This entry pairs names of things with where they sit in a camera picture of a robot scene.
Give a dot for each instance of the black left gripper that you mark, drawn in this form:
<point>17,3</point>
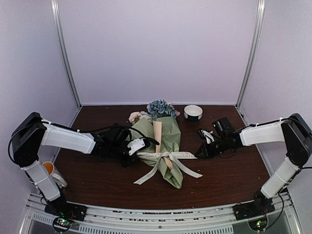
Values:
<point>125,163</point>

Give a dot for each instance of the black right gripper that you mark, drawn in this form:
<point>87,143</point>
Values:
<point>207,154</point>

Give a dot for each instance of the white ribbon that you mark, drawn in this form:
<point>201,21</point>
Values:
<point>169,165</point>

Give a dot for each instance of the pink and green wrapping paper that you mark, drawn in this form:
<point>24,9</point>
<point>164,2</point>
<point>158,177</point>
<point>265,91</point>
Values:
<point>165,130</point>

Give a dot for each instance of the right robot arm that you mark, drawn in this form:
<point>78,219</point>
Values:
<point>292,132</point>

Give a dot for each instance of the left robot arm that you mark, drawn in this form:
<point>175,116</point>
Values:
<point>114,141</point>

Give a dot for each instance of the white and dark bowl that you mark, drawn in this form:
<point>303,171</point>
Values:
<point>193,112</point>

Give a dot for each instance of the orange and white cup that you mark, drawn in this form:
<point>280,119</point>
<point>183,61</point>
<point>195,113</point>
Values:
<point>55,174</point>

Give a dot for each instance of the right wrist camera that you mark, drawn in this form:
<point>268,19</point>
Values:
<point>206,135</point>

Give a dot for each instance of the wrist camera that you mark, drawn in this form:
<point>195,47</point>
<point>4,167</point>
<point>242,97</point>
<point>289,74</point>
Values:
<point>138,144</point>
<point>206,135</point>

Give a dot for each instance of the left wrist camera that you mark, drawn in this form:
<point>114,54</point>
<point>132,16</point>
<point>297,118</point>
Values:
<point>138,144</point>

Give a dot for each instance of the aluminium front rail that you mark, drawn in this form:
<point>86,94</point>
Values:
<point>211,220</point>

